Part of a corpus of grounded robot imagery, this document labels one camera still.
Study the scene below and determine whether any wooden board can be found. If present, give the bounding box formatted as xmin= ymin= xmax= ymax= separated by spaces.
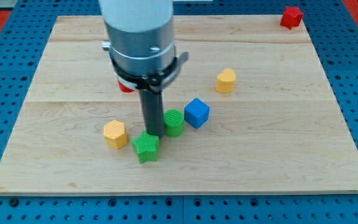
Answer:
xmin=0 ymin=15 xmax=358 ymax=196

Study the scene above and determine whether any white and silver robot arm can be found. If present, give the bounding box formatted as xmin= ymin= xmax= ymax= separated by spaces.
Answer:
xmin=99 ymin=0 xmax=189 ymax=137

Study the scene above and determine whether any yellow hexagon block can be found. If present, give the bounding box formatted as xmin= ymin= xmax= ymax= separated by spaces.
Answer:
xmin=103 ymin=120 xmax=128 ymax=149

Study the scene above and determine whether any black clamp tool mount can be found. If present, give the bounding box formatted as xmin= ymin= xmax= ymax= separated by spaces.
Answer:
xmin=111 ymin=52 xmax=189 ymax=93

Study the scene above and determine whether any green cylinder block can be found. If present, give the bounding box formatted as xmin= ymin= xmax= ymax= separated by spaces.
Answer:
xmin=163 ymin=110 xmax=184 ymax=138

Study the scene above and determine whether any red star block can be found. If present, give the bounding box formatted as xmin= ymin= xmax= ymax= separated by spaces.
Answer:
xmin=280 ymin=6 xmax=304 ymax=30

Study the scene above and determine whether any green star block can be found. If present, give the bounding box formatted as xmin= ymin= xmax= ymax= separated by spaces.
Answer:
xmin=131 ymin=131 xmax=160 ymax=164

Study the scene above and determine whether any yellow heart block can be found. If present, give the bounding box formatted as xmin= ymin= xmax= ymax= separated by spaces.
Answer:
xmin=215 ymin=68 xmax=236 ymax=93

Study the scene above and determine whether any blue cube block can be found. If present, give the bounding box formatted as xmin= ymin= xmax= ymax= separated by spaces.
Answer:
xmin=185 ymin=98 xmax=210 ymax=129

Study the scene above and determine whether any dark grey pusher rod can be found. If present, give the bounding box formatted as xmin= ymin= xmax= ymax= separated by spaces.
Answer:
xmin=139 ymin=90 xmax=165 ymax=138

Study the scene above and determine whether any red block behind arm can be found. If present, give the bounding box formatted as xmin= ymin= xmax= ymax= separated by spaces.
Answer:
xmin=118 ymin=81 xmax=134 ymax=93

